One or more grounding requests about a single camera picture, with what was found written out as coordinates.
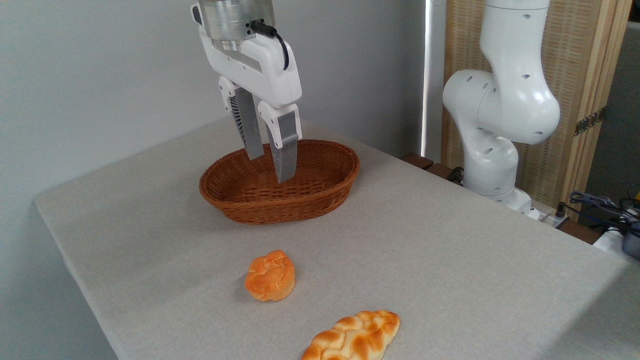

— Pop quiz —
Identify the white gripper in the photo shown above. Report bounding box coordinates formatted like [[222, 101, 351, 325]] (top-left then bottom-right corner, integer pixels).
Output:
[[198, 25, 303, 184]]

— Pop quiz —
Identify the round orange bread roll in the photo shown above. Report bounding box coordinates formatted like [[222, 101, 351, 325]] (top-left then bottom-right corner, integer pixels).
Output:
[[244, 249, 297, 303]]

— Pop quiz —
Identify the brown wicker basket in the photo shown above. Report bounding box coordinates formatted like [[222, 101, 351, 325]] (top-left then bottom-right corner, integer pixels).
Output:
[[198, 138, 361, 225]]

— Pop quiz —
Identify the braided golden bread loaf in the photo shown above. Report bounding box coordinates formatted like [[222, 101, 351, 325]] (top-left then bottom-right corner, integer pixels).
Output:
[[300, 309, 402, 360]]

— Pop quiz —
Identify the wooden rattan folding screen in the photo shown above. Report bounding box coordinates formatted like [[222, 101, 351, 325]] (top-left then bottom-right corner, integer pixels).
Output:
[[442, 0, 634, 222]]

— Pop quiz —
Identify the metal screen hinge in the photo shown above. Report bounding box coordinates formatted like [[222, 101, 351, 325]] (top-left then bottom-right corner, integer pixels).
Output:
[[574, 106, 607, 137]]

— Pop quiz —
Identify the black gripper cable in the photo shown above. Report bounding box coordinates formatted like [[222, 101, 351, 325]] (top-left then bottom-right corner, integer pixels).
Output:
[[249, 20, 291, 71]]

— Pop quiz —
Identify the bundle of dark cables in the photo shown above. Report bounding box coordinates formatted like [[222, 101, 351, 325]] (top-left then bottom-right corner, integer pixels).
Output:
[[556, 189, 640, 237]]

